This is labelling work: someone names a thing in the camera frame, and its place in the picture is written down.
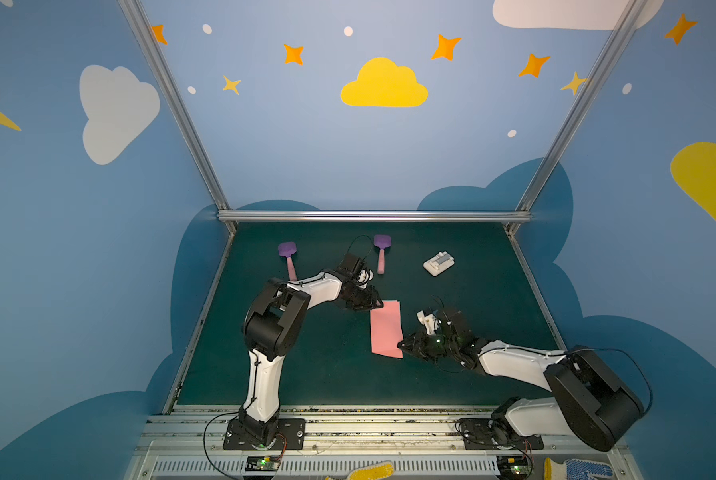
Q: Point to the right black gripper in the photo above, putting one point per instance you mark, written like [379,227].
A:
[424,344]

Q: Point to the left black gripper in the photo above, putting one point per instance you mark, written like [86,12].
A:
[363,297]

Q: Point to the pink square paper sheet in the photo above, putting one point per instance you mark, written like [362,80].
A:
[386,330]

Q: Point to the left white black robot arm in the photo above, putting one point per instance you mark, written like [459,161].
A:
[271,328]

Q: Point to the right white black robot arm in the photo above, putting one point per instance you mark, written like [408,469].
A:
[587,399]

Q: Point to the right purple pink spatula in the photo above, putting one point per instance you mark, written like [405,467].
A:
[382,242]

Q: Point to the purple pink spatula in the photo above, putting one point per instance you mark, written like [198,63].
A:
[287,250]
[382,242]

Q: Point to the white small plastic device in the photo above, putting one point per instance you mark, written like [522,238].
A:
[439,263]

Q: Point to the left purple pink spatula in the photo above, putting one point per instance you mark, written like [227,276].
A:
[287,250]

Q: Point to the yellow glove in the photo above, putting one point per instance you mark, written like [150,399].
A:
[379,471]

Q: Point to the right green circuit board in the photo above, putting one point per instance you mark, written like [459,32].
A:
[514,468]

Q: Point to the green circuit board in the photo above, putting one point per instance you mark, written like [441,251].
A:
[514,468]
[262,464]

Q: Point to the left green circuit board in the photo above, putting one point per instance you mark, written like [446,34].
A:
[262,464]

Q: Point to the blue white glove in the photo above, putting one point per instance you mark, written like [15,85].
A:
[577,469]

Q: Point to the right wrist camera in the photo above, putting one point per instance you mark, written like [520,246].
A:
[429,321]

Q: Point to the horizontal aluminium frame bar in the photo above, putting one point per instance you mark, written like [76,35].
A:
[373,216]

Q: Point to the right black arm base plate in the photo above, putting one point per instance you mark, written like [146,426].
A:
[490,434]

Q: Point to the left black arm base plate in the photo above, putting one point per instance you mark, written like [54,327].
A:
[286,433]

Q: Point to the aluminium front rail base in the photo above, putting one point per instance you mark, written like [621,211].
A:
[420,441]

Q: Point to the left aluminium frame post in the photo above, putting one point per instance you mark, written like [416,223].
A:
[137,19]

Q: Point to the aluminium frame post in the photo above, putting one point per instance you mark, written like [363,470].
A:
[613,49]
[137,19]

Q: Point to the right aluminium frame post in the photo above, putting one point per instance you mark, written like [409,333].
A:
[613,49]

